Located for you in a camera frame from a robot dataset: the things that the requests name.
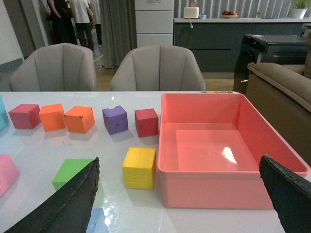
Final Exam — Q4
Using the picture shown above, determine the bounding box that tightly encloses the light blue foam block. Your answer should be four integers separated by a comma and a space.
86, 208, 109, 233

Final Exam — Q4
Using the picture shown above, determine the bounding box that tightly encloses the person in white shirt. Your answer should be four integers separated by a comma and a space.
69, 0, 95, 50

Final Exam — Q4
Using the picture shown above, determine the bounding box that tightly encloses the person in black clothes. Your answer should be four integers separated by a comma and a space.
47, 0, 77, 45

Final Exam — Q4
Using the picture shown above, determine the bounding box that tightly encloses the grey curtain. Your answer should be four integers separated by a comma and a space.
99, 0, 137, 68

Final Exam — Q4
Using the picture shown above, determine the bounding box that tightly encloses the dark kitchen counter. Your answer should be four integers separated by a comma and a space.
173, 17, 311, 73

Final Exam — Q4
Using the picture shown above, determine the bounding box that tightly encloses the green foam block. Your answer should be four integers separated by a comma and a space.
52, 158, 99, 191

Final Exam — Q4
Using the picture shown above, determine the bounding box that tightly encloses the beige sofa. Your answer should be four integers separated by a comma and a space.
244, 31, 311, 168

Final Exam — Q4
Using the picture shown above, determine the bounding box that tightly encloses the orange foam block right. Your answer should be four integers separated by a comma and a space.
64, 106, 95, 133

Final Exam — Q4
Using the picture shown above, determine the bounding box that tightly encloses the grey chair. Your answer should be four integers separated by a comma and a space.
110, 44, 206, 91
9, 43, 97, 92

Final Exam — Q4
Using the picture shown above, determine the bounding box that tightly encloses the fruit bowl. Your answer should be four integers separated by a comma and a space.
221, 10, 239, 19

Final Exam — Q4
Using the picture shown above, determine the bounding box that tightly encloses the black appliance with label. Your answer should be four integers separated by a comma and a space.
233, 34, 308, 94

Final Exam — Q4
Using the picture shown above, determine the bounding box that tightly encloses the pink foam block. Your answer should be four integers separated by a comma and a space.
0, 154, 19, 196

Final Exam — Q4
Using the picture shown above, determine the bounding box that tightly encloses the dark red foam block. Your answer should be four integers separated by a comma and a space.
134, 108, 158, 137

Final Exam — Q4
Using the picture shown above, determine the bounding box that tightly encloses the right grey chair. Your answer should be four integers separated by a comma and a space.
110, 44, 206, 91

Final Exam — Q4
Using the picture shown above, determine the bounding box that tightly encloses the yellow foam block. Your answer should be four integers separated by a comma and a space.
122, 147, 156, 190

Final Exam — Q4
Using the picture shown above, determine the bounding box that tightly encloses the orange foam block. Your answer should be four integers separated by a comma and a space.
64, 106, 95, 133
39, 103, 66, 132

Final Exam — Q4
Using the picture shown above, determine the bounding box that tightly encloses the magenta red foam block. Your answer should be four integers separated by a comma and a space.
8, 104, 41, 129

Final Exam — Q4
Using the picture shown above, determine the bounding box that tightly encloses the notched purple foam block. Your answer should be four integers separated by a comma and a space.
102, 105, 128, 135

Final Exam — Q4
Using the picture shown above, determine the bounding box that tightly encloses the white toaster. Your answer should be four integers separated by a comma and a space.
183, 2, 199, 19

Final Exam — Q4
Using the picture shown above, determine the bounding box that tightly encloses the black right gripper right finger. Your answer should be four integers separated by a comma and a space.
259, 155, 311, 233

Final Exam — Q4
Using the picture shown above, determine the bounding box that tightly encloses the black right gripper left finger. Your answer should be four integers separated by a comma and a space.
6, 158, 100, 233

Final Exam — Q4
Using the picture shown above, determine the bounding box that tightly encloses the pink plastic bin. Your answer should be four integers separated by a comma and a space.
157, 93, 310, 209

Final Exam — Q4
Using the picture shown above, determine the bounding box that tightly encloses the white drawer cabinet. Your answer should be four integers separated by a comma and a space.
135, 0, 174, 48

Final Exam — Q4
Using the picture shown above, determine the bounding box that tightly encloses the left grey chair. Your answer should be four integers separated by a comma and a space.
9, 43, 97, 92

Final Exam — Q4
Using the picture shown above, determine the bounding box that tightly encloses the potted plant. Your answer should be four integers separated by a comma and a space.
282, 0, 311, 19

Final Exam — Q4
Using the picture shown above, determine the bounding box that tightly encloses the orange foam block left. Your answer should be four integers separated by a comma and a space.
39, 103, 66, 132

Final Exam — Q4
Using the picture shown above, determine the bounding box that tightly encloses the cyan plastic bin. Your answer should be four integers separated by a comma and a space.
0, 94, 9, 130

